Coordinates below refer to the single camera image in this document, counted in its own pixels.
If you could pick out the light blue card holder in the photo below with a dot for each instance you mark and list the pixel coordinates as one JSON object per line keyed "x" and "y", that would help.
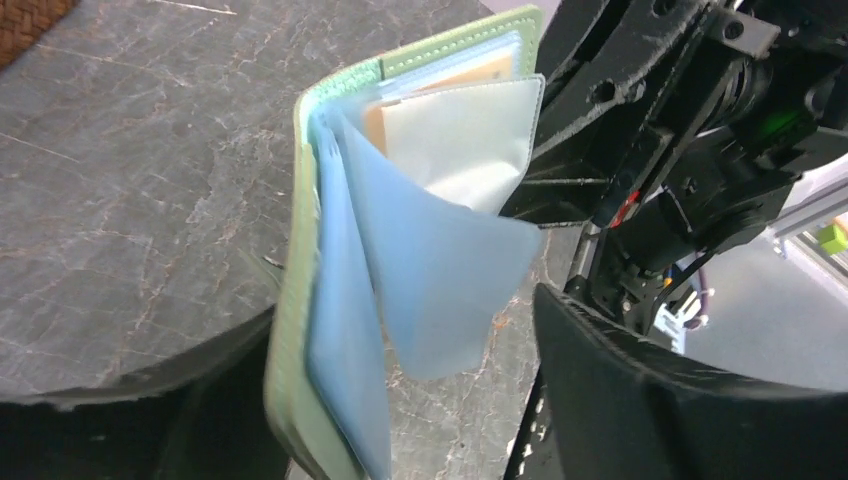
{"x": 403, "y": 163}

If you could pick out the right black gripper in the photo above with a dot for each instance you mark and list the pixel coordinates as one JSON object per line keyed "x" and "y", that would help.
{"x": 630, "y": 86}

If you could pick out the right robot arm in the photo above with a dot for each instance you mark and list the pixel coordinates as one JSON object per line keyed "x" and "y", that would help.
{"x": 732, "y": 180}

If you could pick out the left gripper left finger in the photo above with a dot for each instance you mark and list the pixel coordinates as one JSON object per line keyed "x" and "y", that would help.
{"x": 195, "y": 415}

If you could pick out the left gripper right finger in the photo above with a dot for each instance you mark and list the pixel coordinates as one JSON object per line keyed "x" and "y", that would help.
{"x": 610, "y": 404}

